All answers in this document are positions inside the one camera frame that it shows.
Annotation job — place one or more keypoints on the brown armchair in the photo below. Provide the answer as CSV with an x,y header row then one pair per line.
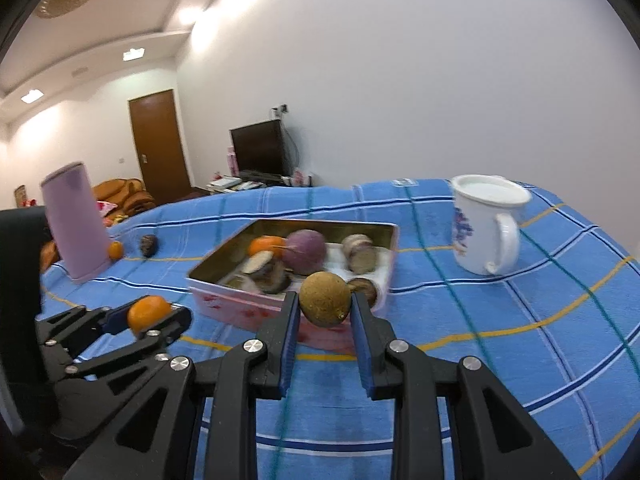
x,y
125,195

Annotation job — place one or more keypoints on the large orange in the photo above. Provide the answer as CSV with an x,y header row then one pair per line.
x,y
265,245

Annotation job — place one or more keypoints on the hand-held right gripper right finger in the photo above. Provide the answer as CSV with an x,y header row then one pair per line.
x,y
362,345

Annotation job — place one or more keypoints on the white television stand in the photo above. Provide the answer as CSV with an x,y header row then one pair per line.
x,y
235,185

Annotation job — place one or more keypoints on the small orange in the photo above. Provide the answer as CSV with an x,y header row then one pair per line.
x,y
115,250

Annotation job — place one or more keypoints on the ceiling light panel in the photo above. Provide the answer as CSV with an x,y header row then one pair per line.
x,y
134,53
31,95

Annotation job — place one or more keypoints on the medium orange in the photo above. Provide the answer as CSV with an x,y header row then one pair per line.
x,y
147,312

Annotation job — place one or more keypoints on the purple turnip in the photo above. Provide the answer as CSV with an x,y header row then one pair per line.
x,y
305,252

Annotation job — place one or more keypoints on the white enamel mug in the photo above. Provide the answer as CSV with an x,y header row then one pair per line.
x,y
480,230

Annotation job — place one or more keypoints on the brown round fruit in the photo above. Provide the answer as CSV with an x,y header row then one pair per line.
x,y
324,299

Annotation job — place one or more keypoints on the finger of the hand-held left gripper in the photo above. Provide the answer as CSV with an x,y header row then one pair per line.
x,y
170,327
117,319

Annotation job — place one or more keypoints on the pink tin box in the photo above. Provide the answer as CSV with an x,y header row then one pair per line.
x,y
235,305

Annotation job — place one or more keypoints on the black television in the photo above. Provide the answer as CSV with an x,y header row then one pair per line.
x,y
257,150

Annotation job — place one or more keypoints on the purple tumbler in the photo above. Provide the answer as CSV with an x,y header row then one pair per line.
x,y
75,220

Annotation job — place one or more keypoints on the brown wooden door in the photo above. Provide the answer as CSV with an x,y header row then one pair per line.
x,y
157,150

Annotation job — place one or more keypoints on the dark brown striped ball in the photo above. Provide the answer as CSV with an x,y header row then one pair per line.
x,y
148,245

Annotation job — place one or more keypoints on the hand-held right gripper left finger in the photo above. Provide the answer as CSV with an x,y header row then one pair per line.
x,y
289,345

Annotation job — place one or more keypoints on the blue checked blanket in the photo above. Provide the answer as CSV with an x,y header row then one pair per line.
x,y
475,360

